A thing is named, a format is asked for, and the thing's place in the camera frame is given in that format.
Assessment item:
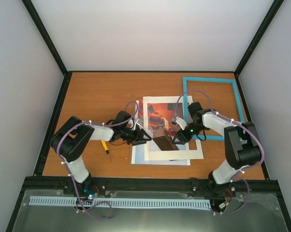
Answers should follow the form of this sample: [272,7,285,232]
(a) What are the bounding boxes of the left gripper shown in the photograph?
[121,127,152,146]

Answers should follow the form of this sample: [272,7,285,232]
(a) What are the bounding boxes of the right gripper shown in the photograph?
[172,122,206,145]

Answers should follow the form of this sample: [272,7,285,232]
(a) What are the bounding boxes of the white mat board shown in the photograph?
[138,96,204,164]

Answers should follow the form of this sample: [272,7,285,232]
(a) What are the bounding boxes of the hot air balloon photo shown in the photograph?
[131,100,192,165]

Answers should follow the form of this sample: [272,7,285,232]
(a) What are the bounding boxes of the yellow handled screwdriver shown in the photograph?
[101,140,112,161]

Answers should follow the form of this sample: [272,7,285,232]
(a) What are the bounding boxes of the blue picture frame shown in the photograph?
[182,76,249,142]

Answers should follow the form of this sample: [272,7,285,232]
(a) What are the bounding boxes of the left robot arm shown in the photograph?
[50,111,152,195]

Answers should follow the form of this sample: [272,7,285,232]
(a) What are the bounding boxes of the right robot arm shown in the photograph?
[172,102,264,196]

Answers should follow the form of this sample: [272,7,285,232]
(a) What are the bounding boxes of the small lit circuit board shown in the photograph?
[83,185,100,200]

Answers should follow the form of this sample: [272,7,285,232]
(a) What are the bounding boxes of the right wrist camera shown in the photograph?
[172,116,187,130]

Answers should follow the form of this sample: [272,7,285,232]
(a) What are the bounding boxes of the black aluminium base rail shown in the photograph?
[63,177,233,200]

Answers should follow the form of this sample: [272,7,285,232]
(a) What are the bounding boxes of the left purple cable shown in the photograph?
[56,100,140,222]

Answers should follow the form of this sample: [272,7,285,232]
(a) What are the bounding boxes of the purple cable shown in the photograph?
[173,89,265,216]
[56,100,140,222]

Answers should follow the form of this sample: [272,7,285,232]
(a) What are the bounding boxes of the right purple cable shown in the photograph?
[173,89,265,216]

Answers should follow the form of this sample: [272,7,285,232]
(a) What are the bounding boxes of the blue slotted cable duct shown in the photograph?
[28,196,211,210]

